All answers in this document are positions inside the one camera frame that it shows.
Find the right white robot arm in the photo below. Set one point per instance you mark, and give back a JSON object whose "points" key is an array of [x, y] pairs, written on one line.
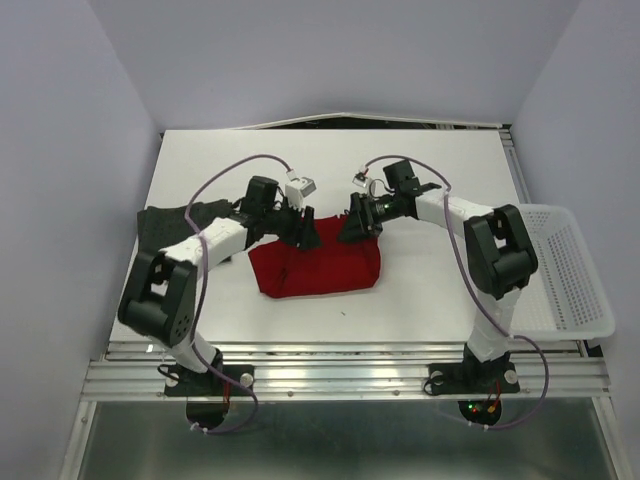
{"points": [[491, 246]]}

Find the aluminium rail frame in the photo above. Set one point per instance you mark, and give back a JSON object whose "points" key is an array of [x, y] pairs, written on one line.
{"points": [[339, 387]]}

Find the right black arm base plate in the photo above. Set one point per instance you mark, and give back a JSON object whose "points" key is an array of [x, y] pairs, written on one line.
{"points": [[447, 379]]}

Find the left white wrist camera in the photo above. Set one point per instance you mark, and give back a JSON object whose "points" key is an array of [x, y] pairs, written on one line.
{"points": [[297, 190]]}

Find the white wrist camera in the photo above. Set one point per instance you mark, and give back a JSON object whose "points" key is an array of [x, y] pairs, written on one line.
{"points": [[297, 190], [365, 183]]}

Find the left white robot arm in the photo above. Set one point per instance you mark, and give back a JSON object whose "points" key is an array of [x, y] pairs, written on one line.
{"points": [[165, 291]]}

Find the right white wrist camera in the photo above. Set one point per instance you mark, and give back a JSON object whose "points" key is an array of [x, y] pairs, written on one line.
{"points": [[365, 183]]}

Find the red skirt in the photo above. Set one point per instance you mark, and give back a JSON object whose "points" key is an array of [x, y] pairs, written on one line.
{"points": [[283, 271]]}

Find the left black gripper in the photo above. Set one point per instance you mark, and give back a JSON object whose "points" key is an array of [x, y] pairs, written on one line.
{"points": [[302, 234]]}

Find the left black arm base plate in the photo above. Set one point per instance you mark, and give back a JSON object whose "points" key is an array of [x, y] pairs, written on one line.
{"points": [[182, 383]]}

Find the dark grey dotted skirt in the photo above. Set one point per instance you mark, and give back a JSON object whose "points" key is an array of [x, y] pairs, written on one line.
{"points": [[159, 229]]}

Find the white plastic basket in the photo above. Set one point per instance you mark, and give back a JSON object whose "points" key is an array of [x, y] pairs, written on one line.
{"points": [[565, 299]]}

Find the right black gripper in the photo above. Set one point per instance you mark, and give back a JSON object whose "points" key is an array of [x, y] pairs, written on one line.
{"points": [[359, 223]]}

